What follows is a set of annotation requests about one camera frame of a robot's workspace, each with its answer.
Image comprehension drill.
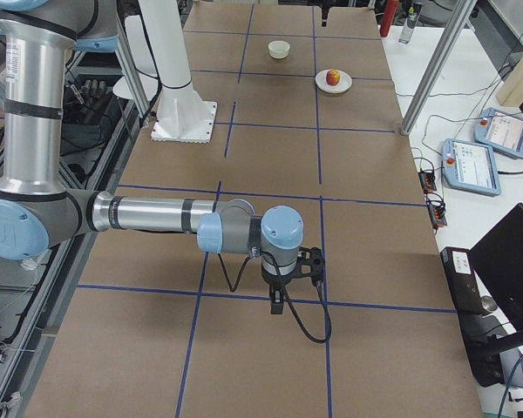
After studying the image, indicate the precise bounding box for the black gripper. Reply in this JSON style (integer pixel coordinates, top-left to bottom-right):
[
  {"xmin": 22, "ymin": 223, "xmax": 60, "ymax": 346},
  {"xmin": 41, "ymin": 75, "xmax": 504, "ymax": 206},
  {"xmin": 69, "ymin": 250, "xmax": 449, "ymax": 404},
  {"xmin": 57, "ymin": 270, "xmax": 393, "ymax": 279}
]
[
  {"xmin": 261, "ymin": 255, "xmax": 299, "ymax": 314},
  {"xmin": 320, "ymin": 0, "xmax": 330, "ymax": 20}
]

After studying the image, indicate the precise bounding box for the red yellow apple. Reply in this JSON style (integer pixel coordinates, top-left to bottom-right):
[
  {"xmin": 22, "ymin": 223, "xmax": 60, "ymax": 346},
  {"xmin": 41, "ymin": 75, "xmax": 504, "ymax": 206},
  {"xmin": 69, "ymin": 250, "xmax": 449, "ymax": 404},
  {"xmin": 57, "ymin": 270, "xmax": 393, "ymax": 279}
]
[{"xmin": 325, "ymin": 69, "xmax": 341, "ymax": 86}]

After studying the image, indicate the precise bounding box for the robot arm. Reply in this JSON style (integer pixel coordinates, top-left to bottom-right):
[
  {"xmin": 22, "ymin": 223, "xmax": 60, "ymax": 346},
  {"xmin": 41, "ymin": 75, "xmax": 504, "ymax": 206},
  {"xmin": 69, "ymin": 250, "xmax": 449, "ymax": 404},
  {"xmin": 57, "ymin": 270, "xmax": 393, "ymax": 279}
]
[{"xmin": 0, "ymin": 1, "xmax": 303, "ymax": 314}]

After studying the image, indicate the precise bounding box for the white bowl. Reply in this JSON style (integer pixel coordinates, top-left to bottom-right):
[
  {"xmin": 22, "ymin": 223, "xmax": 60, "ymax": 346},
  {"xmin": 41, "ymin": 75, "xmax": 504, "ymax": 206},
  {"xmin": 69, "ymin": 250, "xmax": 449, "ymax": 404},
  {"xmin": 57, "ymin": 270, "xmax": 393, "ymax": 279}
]
[{"xmin": 268, "ymin": 40, "xmax": 290, "ymax": 59}]

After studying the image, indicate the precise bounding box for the white plate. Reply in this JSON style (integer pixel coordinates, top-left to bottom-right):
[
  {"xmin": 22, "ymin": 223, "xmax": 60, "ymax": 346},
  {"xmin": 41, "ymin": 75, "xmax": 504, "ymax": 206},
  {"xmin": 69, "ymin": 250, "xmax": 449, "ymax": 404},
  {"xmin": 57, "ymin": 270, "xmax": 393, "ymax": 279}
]
[{"xmin": 315, "ymin": 69, "xmax": 352, "ymax": 94}]

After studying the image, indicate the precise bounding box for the red fire extinguisher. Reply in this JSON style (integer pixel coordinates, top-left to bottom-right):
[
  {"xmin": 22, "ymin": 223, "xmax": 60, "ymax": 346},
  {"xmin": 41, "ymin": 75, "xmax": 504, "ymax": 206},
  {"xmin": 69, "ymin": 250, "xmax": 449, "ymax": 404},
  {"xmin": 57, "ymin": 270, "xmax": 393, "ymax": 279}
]
[{"xmin": 379, "ymin": 0, "xmax": 399, "ymax": 37}]

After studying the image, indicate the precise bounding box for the clear water bottle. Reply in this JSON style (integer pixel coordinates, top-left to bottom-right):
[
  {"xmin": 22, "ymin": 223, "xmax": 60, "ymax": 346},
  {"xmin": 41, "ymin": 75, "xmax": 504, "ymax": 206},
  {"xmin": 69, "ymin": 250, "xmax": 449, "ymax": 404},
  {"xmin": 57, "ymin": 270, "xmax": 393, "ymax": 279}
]
[{"xmin": 398, "ymin": 1, "xmax": 423, "ymax": 44}]

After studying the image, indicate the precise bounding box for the brown paper table cover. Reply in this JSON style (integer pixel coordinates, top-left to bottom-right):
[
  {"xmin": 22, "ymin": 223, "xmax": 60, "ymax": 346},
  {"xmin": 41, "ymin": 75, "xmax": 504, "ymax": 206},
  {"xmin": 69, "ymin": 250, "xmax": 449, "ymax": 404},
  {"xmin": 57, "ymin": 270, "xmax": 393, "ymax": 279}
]
[{"xmin": 25, "ymin": 3, "xmax": 482, "ymax": 417}]

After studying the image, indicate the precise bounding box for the small relay box near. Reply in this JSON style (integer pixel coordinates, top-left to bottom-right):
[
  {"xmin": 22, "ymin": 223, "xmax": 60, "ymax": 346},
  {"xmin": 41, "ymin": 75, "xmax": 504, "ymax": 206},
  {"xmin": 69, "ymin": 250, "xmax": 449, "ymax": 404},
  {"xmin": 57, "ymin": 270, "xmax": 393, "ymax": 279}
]
[{"xmin": 425, "ymin": 195, "xmax": 447, "ymax": 231}]

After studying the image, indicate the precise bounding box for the small relay box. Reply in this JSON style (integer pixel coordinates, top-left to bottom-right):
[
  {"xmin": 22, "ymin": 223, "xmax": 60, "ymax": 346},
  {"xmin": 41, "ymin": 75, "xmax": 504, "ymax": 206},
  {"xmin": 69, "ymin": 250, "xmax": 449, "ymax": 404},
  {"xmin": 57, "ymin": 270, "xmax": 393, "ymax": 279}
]
[
  {"xmin": 417, "ymin": 157, "xmax": 437, "ymax": 192},
  {"xmin": 425, "ymin": 195, "xmax": 447, "ymax": 231}
]

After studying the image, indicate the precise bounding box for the small relay box far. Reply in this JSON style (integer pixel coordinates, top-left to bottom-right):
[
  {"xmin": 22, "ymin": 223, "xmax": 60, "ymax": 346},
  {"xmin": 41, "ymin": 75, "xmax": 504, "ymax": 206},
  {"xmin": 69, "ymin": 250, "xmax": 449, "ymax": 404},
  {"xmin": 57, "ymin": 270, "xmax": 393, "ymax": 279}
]
[{"xmin": 417, "ymin": 157, "xmax": 437, "ymax": 192}]

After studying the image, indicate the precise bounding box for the teach pendant far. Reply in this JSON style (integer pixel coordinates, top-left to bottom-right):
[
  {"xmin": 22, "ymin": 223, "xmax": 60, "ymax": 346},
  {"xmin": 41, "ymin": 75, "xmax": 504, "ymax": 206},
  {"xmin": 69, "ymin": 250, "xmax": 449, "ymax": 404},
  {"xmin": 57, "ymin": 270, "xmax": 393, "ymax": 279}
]
[{"xmin": 473, "ymin": 107, "xmax": 523, "ymax": 158}]

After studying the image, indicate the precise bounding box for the teach pendant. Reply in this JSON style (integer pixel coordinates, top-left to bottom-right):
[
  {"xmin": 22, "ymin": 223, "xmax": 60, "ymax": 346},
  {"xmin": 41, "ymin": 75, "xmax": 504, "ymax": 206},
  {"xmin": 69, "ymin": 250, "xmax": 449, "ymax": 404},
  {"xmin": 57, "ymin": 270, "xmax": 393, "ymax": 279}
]
[
  {"xmin": 473, "ymin": 107, "xmax": 523, "ymax": 158},
  {"xmin": 441, "ymin": 138, "xmax": 501, "ymax": 196}
]

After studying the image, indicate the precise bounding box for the teach pendant near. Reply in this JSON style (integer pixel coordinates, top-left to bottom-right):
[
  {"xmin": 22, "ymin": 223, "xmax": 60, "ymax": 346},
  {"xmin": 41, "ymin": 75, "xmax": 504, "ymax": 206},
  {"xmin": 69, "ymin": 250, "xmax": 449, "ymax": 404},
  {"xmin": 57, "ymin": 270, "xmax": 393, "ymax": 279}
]
[{"xmin": 441, "ymin": 138, "xmax": 501, "ymax": 196}]

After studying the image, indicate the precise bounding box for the black mini computer box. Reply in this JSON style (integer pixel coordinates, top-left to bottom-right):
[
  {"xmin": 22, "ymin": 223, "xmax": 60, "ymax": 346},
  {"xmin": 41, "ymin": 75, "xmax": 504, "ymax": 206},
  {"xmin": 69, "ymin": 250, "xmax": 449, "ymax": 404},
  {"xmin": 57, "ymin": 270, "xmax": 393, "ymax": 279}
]
[{"xmin": 440, "ymin": 246, "xmax": 523, "ymax": 388}]

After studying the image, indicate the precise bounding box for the black monitor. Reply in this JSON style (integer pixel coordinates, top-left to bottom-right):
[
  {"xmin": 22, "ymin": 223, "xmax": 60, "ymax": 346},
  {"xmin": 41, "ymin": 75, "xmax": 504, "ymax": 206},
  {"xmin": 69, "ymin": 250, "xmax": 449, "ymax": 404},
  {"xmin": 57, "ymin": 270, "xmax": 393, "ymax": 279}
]
[{"xmin": 470, "ymin": 203, "xmax": 523, "ymax": 331}]

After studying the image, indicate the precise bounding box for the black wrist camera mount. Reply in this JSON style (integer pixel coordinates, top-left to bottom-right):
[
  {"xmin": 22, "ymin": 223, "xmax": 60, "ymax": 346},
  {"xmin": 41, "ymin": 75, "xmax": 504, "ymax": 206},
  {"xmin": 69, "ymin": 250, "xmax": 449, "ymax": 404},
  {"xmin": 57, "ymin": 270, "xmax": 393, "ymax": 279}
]
[{"xmin": 296, "ymin": 247, "xmax": 325, "ymax": 281}]

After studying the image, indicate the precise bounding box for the aluminium frame post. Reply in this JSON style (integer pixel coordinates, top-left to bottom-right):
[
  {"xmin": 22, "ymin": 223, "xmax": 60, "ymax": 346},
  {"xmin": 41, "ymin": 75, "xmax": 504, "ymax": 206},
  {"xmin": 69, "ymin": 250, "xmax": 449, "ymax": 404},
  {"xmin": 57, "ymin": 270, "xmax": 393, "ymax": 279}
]
[{"xmin": 399, "ymin": 0, "xmax": 477, "ymax": 136}]

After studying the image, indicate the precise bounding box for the white pedestal column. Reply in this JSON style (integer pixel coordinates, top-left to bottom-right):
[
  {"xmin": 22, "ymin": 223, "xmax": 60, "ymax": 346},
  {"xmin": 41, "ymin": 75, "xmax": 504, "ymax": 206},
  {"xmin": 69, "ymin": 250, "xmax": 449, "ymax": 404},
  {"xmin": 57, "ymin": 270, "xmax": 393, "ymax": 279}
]
[{"xmin": 139, "ymin": 0, "xmax": 217, "ymax": 144}]

